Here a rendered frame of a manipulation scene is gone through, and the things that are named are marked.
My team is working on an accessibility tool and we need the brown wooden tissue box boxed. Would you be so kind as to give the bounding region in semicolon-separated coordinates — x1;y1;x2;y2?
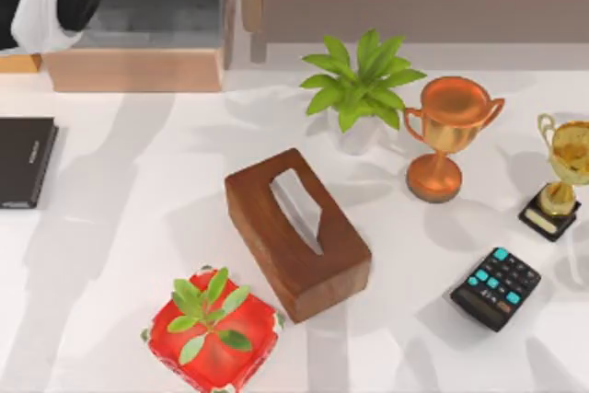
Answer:
224;147;373;324

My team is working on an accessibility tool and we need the green plant in white pot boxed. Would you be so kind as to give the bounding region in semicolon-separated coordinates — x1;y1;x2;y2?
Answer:
299;28;428;156

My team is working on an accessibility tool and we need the copper trophy cup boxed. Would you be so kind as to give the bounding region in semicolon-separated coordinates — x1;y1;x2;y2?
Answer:
403;75;506;204

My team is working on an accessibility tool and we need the plant in red square pot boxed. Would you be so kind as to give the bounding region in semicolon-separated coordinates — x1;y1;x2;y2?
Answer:
140;264;287;393

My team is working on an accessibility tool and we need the pale wooden drawer front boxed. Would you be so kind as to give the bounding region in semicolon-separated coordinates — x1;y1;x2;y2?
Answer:
0;47;225;93

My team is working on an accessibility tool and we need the grey drawer inside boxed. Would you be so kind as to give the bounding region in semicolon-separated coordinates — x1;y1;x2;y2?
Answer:
73;0;225;50

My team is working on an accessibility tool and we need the black calculator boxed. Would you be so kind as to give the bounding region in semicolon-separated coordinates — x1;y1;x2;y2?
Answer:
449;247;542;333

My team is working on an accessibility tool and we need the gold trophy on black base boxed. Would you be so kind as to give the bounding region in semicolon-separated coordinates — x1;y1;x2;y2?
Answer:
517;112;589;243

